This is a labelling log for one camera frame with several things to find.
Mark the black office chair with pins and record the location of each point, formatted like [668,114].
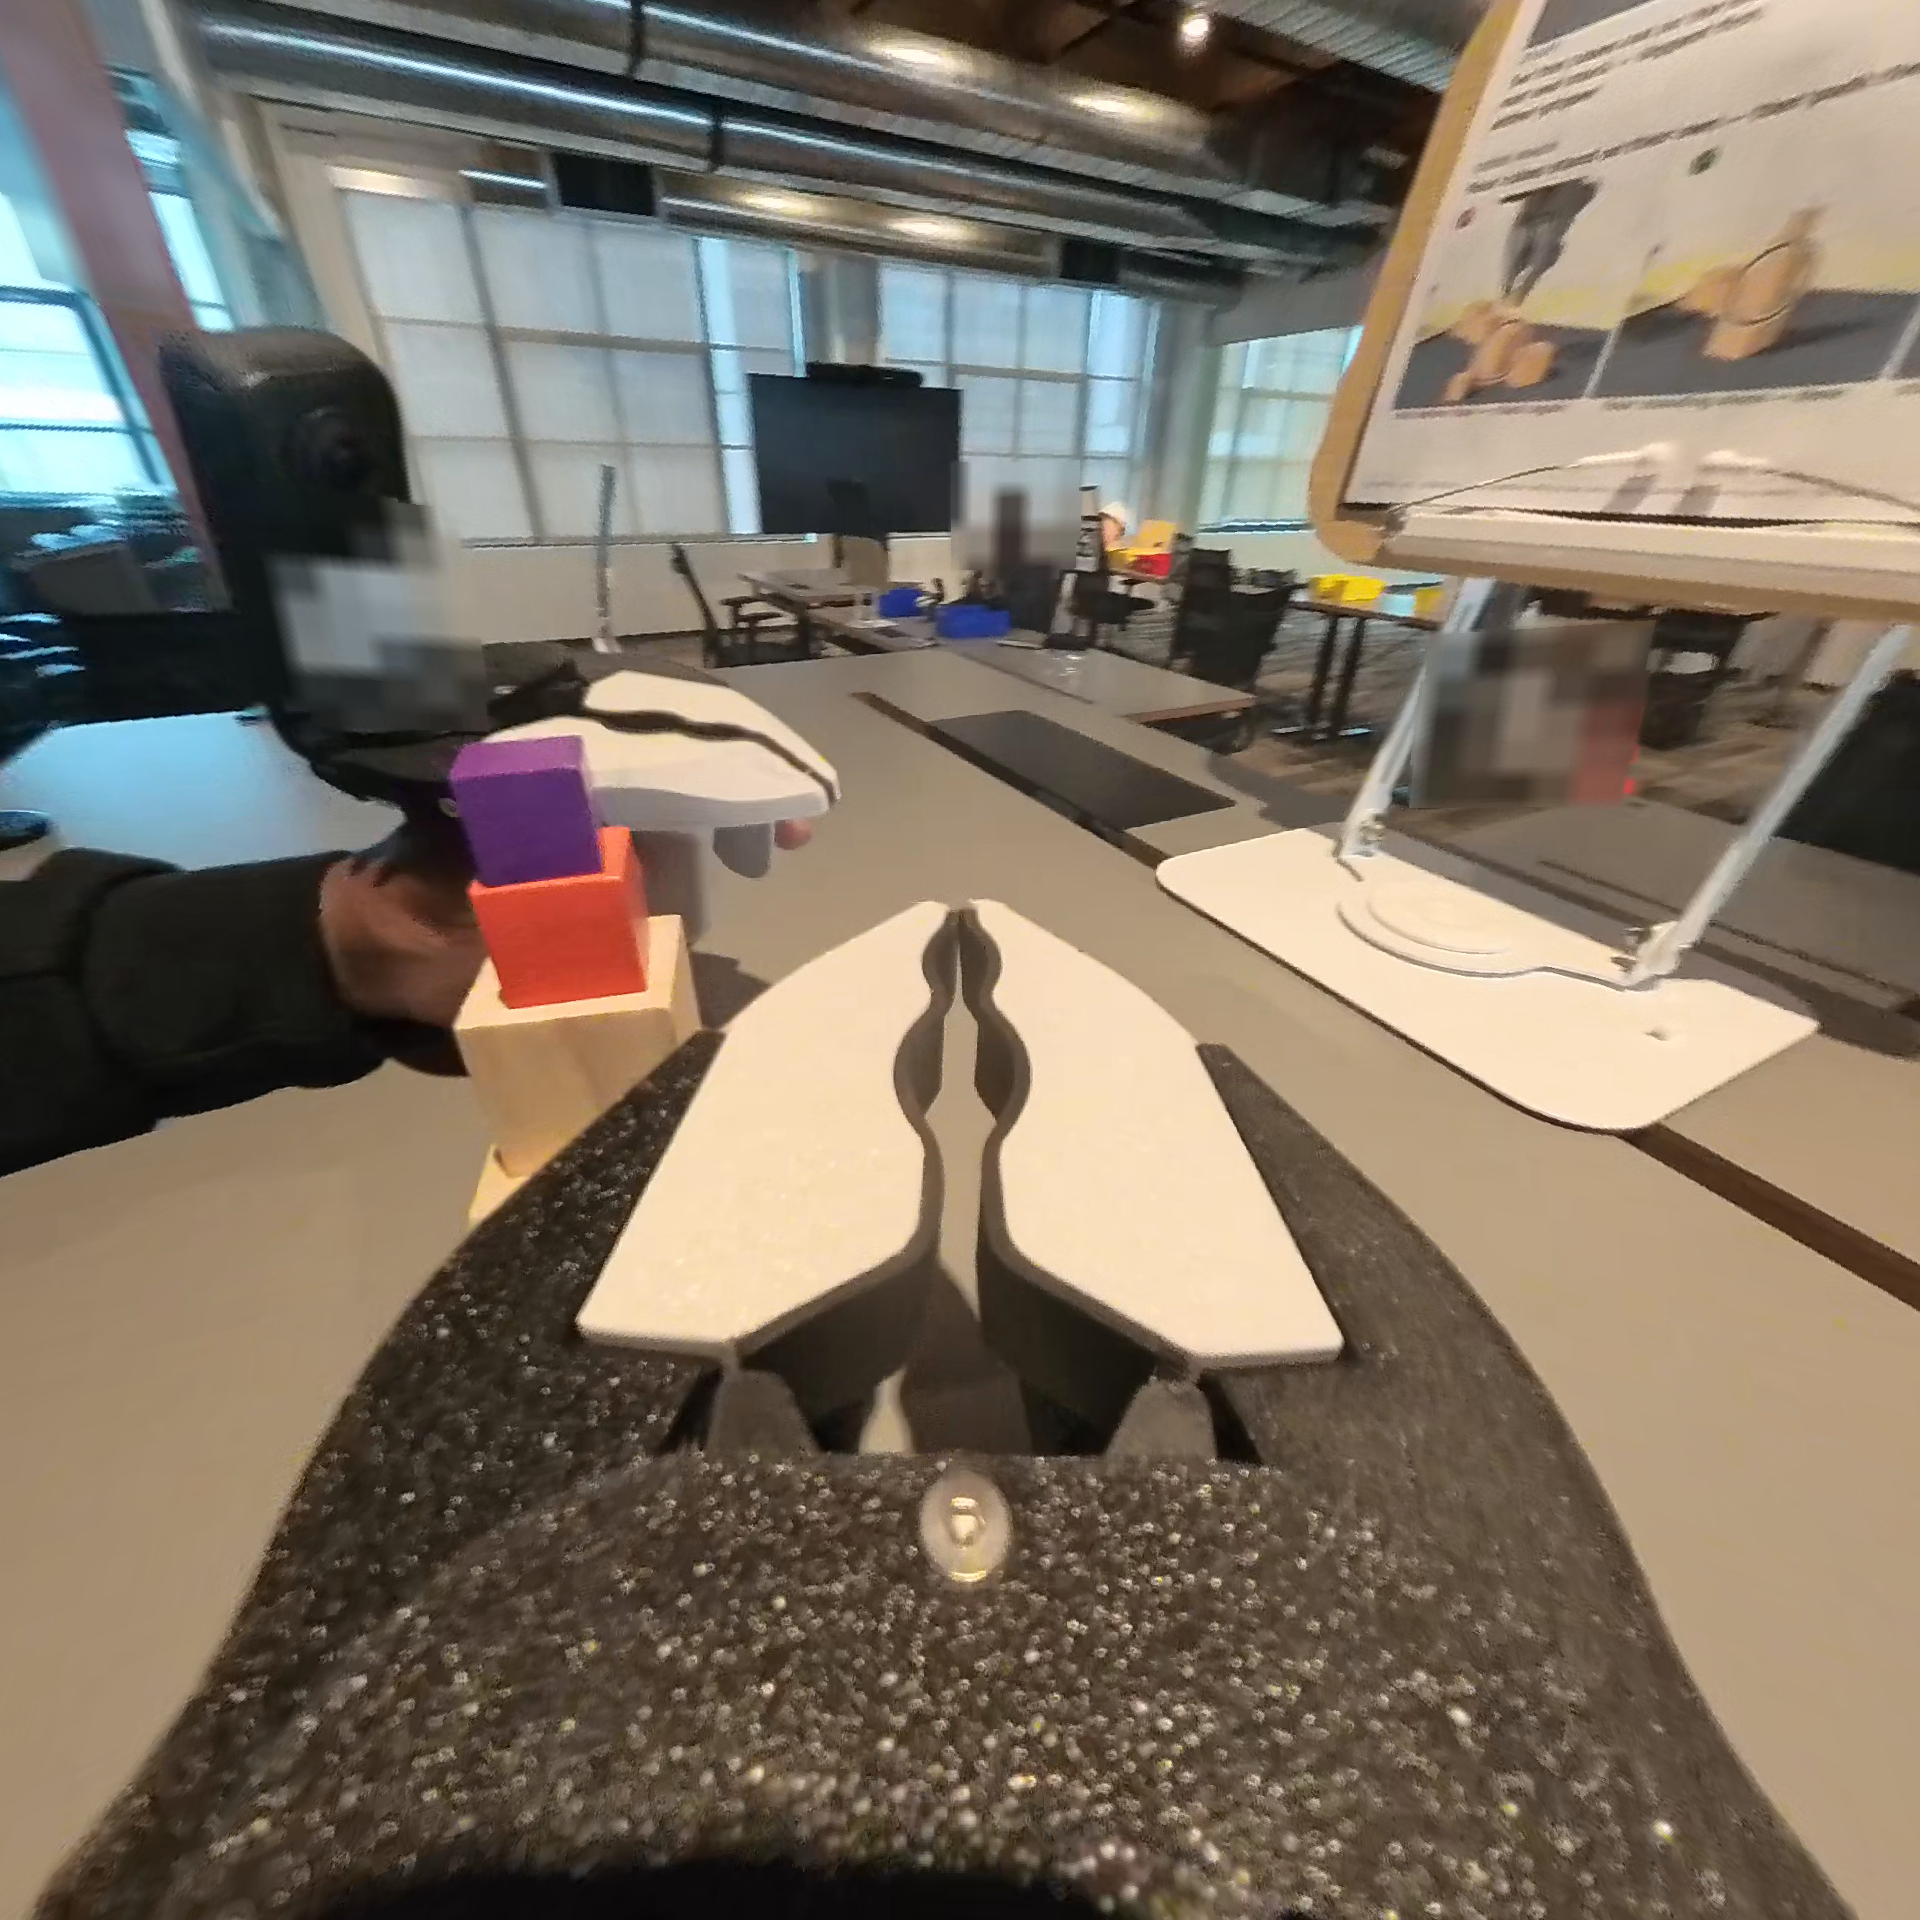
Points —
[721,613]
[1230,613]

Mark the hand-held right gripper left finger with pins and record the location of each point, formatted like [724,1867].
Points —
[782,1168]

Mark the large wooden cube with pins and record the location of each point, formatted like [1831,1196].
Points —
[493,1187]

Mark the small yellow bin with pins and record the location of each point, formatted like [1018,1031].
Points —
[1347,588]

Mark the medium wooden cube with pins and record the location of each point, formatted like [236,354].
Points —
[570,1065]

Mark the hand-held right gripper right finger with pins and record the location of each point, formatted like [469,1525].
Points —
[1139,1187]

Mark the white document stand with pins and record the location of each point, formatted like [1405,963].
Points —
[1502,974]

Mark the purple cube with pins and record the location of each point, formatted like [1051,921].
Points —
[516,810]

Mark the black wall screen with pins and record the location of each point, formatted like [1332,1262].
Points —
[853,448]

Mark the grey floor pole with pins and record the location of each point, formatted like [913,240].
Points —
[607,556]

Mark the red cube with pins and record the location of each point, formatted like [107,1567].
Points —
[564,938]

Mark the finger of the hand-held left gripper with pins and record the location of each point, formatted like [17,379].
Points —
[707,780]
[707,700]

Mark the black round disc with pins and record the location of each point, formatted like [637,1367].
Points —
[23,828]

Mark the black cloth cover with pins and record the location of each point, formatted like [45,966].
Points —
[1868,795]

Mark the person's left hand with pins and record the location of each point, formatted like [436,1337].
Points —
[397,938]

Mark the black table panel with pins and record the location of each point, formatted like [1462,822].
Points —
[1079,763]

